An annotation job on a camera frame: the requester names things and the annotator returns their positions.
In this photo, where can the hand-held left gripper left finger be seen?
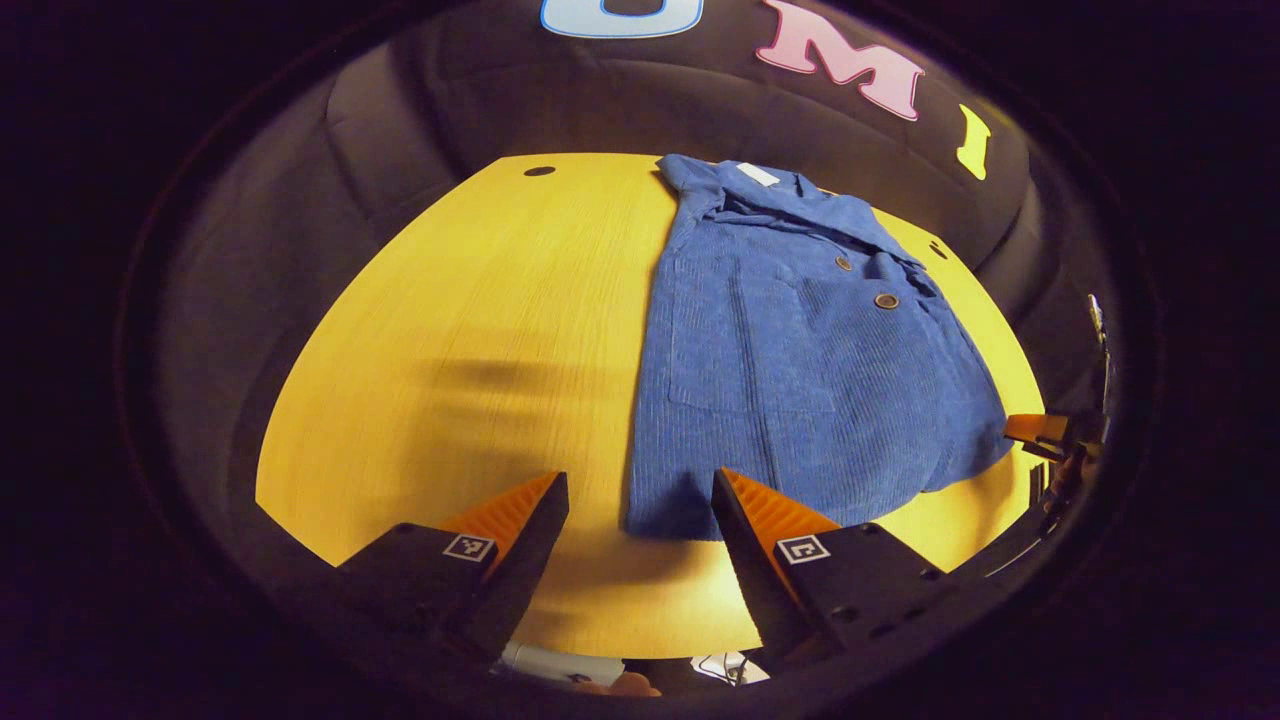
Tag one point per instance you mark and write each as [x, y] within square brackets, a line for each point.
[525, 560]

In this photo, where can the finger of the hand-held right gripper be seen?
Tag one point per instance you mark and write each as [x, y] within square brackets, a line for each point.
[1035, 432]

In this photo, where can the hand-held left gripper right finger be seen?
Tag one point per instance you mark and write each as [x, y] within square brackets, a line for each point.
[745, 560]

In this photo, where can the white black-lined object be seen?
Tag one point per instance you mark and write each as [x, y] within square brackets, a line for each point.
[728, 666]

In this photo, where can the pale grey object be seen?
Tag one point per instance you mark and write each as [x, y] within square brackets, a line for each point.
[560, 663]

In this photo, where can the black backdrop cloth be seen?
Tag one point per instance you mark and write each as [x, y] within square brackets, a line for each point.
[400, 100]

